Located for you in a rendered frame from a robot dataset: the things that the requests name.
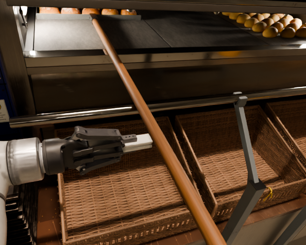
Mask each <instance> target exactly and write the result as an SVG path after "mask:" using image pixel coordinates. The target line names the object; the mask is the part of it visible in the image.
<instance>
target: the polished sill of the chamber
mask: <svg viewBox="0 0 306 245"><path fill-rule="evenodd" d="M115 51H116V53H117V54H118V56H119V58H120V60H121V61H122V63H137V62H159V61H180V60H202V59H224V58H246V57H267V56H289V55H306V44H294V45H255V46H217V47H179V48H140V49H115ZM24 60H25V65H26V67H27V68H28V67H50V66H72V65H93V64H113V62H112V60H111V58H110V56H109V54H108V52H107V50H106V49H102V50H63V51H25V54H24Z"/></svg>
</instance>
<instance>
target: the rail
mask: <svg viewBox="0 0 306 245"><path fill-rule="evenodd" d="M130 1H154V2H178V3H202V4H227V5H250V6H275V7H299V8H306V2H296V1H277V0H130Z"/></svg>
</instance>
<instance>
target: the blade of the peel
mask: <svg viewBox="0 0 306 245"><path fill-rule="evenodd" d="M39 11H40V10H39V7H36V17H37V19H80V20H90V19H89V14H82V13H81V12H80V13H81V14H61V8H59V11H60V14H44V13H39ZM79 11H80V10H79ZM96 16H97V17H98V20H141V15H140V14H139V13H137V12H136V15H120V14H119V15H101V14H100V15H97V14H96Z"/></svg>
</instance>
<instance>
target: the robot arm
mask: <svg viewBox="0 0 306 245"><path fill-rule="evenodd" d="M74 129H75V132H74V133H73V135H72V136H70V137H67V138H65V139H60V138H53V139H46V140H43V141H42V143H40V140H39V138H28V139H21V140H11V141H0V245H6V241H7V216H6V208H5V203H6V197H7V193H8V190H9V187H10V186H14V185H21V184H23V183H29V182H34V181H39V180H42V179H43V178H44V173H46V174H47V175H53V174H59V173H63V172H64V171H65V169H77V170H78V171H79V172H80V175H85V174H86V173H88V172H89V171H92V170H95V169H98V168H101V167H104V166H107V165H110V164H113V163H116V162H119V161H120V160H121V159H120V158H121V156H122V155H123V154H126V153H131V152H135V151H136V150H141V149H147V148H152V145H151V143H152V142H153V141H152V139H151V137H150V135H149V134H143V135H136V134H131V135H125V136H122V135H121V134H120V132H119V130H118V129H97V128H84V127H81V126H76V127H74Z"/></svg>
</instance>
